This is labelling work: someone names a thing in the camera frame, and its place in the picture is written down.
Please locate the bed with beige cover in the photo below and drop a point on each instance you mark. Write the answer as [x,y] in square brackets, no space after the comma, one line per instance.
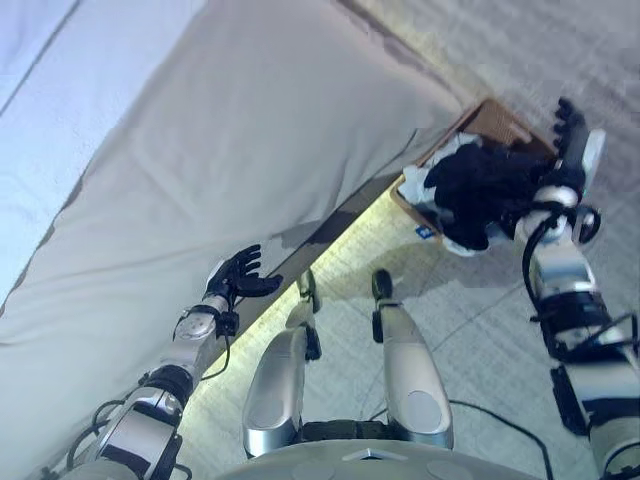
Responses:
[275,125]

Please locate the white garment with tags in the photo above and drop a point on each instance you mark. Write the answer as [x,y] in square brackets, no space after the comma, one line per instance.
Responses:
[415,182]

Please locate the grey striped rug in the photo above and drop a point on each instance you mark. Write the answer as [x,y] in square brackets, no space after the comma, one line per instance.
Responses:
[500,325]

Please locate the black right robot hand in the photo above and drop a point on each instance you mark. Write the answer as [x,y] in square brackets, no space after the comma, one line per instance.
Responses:
[592,155]

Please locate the blue hang tag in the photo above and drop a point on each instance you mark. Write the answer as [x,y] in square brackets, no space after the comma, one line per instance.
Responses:
[425,233]

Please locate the white duvet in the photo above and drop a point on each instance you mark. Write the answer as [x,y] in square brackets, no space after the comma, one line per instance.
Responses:
[50,125]

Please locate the grey robot torso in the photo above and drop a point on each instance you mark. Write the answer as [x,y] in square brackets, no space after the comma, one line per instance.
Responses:
[370,462]

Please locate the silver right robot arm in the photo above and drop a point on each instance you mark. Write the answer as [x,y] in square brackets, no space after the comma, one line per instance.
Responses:
[560,270]

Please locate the black garment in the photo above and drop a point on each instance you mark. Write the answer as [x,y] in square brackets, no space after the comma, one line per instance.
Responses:
[475,185]

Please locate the brown wicker basket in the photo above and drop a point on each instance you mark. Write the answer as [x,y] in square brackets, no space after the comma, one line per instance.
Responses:
[500,117]

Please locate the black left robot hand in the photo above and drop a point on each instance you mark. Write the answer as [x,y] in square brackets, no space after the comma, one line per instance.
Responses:
[240,280]

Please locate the silver left robot leg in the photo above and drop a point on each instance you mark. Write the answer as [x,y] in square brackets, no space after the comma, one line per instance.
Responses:
[280,380]

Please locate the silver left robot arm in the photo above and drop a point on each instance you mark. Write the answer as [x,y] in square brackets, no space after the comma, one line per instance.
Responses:
[192,330]

